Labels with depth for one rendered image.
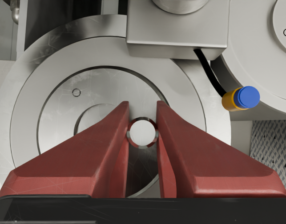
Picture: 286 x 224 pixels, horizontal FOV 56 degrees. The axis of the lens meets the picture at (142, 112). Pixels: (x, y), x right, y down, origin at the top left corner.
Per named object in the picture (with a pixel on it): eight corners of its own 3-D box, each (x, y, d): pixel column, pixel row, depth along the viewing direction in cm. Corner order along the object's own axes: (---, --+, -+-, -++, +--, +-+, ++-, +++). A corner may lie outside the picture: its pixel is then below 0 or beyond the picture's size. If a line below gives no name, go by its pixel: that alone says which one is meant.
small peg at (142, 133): (125, 117, 12) (158, 116, 12) (129, 118, 14) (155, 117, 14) (126, 150, 12) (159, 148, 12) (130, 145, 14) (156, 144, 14)
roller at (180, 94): (216, 46, 16) (196, 246, 15) (174, 94, 41) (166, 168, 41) (22, 25, 16) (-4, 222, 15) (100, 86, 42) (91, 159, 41)
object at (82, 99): (30, 70, 15) (168, 59, 15) (45, 76, 17) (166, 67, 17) (38, 209, 14) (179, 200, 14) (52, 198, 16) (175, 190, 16)
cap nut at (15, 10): (26, -4, 48) (24, 21, 48) (34, 5, 52) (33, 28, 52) (5, -5, 48) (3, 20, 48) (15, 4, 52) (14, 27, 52)
